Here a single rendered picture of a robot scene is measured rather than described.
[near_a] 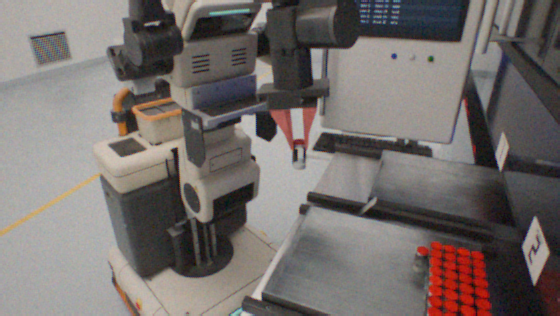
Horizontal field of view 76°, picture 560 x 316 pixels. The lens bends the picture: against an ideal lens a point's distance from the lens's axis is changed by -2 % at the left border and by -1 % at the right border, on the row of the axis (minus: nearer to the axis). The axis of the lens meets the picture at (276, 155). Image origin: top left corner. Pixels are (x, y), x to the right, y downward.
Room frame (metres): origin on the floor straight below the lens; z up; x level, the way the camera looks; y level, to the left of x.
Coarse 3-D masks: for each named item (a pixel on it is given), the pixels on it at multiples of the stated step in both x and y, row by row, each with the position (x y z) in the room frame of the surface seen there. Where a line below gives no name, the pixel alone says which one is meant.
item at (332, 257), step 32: (320, 224) 0.63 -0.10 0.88; (352, 224) 0.61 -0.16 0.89; (384, 224) 0.59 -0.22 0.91; (288, 256) 0.52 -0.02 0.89; (320, 256) 0.53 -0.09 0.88; (352, 256) 0.53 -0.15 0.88; (384, 256) 0.53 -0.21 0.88; (288, 288) 0.45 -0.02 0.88; (320, 288) 0.45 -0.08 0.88; (352, 288) 0.45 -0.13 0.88; (384, 288) 0.45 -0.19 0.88; (416, 288) 0.45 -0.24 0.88
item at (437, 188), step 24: (384, 168) 0.88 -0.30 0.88; (408, 168) 0.88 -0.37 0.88; (432, 168) 0.87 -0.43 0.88; (456, 168) 0.85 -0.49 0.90; (480, 168) 0.83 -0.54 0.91; (384, 192) 0.76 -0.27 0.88; (408, 192) 0.75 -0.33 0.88; (432, 192) 0.75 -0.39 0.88; (456, 192) 0.75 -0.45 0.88; (480, 192) 0.75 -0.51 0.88; (504, 192) 0.75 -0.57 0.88; (432, 216) 0.63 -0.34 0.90; (456, 216) 0.62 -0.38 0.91; (480, 216) 0.66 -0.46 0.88; (504, 216) 0.66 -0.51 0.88
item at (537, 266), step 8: (536, 224) 0.42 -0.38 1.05; (528, 232) 0.43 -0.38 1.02; (536, 232) 0.41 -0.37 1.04; (528, 240) 0.42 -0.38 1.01; (536, 240) 0.40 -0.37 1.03; (544, 240) 0.38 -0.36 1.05; (528, 248) 0.41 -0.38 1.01; (544, 248) 0.37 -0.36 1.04; (536, 256) 0.38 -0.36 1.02; (544, 256) 0.36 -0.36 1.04; (528, 264) 0.39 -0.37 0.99; (536, 264) 0.37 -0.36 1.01; (536, 272) 0.36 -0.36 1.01; (536, 280) 0.36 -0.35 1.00
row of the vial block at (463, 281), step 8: (456, 256) 0.49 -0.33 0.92; (464, 256) 0.48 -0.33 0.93; (456, 264) 0.47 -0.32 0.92; (464, 264) 0.46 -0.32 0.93; (456, 272) 0.45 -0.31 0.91; (464, 272) 0.44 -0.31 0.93; (456, 280) 0.45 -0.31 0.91; (464, 280) 0.42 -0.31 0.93; (464, 288) 0.41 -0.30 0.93; (472, 288) 0.41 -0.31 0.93; (464, 296) 0.39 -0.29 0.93; (464, 304) 0.38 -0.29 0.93; (472, 304) 0.38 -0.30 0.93; (464, 312) 0.36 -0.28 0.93; (472, 312) 0.36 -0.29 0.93
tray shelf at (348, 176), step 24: (336, 168) 0.88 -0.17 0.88; (360, 168) 0.88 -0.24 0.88; (336, 192) 0.76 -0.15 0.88; (360, 192) 0.76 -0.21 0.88; (288, 240) 0.58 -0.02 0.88; (480, 240) 0.58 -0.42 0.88; (504, 240) 0.58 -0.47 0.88; (504, 264) 0.51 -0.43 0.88; (504, 288) 0.45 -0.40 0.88; (528, 288) 0.45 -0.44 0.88; (504, 312) 0.40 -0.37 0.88; (528, 312) 0.40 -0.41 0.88
